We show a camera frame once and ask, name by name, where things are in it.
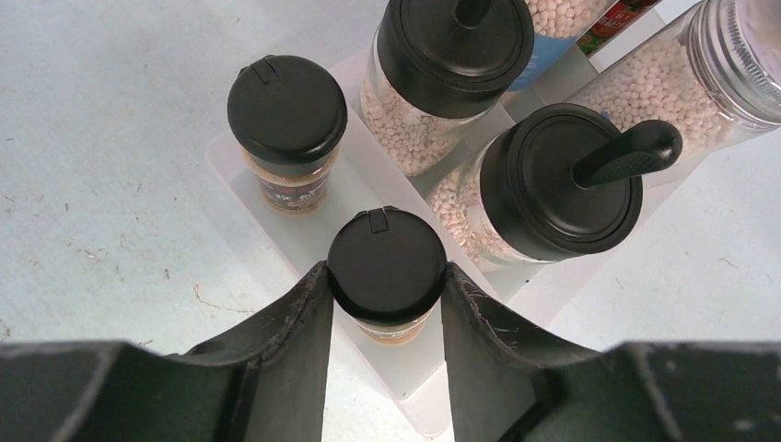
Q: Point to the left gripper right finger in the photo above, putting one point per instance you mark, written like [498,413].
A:
[511,380]

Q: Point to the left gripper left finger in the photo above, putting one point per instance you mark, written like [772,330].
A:
[262,380]

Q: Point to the small dark pepper bottle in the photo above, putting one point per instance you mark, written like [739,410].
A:
[386,270]

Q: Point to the black lid salt shaker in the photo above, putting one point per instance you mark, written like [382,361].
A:
[437,67]
[564,182]

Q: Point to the small black cap spice bottle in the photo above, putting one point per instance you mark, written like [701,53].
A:
[289,116]

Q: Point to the blue label spice jar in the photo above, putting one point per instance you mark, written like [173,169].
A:
[713,73]
[558,24]

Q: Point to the clear plastic organizer tray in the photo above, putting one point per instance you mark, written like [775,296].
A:
[414,374]

